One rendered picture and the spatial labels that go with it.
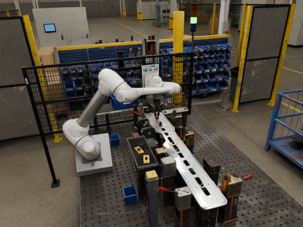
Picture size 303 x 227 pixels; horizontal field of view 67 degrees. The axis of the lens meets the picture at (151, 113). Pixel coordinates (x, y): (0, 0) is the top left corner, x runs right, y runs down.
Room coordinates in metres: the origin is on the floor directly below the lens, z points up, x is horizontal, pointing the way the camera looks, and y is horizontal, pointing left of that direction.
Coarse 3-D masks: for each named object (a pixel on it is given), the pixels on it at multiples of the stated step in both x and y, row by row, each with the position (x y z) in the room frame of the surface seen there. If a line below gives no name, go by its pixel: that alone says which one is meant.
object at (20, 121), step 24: (0, 24) 3.29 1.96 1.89; (24, 24) 3.39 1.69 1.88; (0, 48) 3.26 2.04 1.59; (24, 48) 3.34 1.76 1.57; (0, 72) 3.24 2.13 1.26; (0, 96) 3.22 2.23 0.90; (24, 96) 3.31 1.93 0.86; (48, 96) 3.38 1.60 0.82; (0, 120) 3.19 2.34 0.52; (24, 120) 3.29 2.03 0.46; (48, 120) 3.37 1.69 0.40
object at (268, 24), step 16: (256, 16) 4.33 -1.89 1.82; (272, 16) 4.44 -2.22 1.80; (288, 16) 4.53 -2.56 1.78; (256, 32) 4.35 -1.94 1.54; (272, 32) 4.45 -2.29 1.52; (288, 32) 4.53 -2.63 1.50; (256, 48) 4.37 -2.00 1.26; (272, 48) 4.48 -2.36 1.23; (240, 64) 4.30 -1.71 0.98; (256, 64) 4.41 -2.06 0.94; (272, 64) 4.51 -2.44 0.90; (240, 80) 4.28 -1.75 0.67; (256, 80) 4.44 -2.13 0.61; (272, 80) 4.53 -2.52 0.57; (240, 96) 4.33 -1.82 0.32; (256, 96) 4.46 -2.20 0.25; (272, 96) 4.53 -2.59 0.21
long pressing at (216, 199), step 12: (168, 120) 2.11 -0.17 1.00; (156, 132) 1.87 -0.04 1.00; (168, 132) 1.86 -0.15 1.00; (168, 144) 1.67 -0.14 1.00; (180, 144) 1.66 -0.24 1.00; (192, 156) 1.48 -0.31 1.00; (180, 168) 1.34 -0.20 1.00; (192, 168) 1.34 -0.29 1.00; (192, 180) 1.22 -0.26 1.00; (204, 180) 1.21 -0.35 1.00; (192, 192) 1.10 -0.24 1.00; (216, 192) 1.10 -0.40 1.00; (204, 204) 1.00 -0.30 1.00; (216, 204) 1.00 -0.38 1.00
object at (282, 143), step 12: (276, 96) 2.92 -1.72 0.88; (288, 96) 2.76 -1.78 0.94; (276, 108) 2.87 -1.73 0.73; (276, 120) 2.83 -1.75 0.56; (288, 132) 2.99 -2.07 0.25; (300, 132) 3.05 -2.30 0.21; (276, 144) 2.82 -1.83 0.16; (288, 144) 2.80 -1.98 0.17; (300, 144) 2.66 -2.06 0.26; (288, 156) 2.51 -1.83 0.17; (300, 156) 2.51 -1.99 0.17
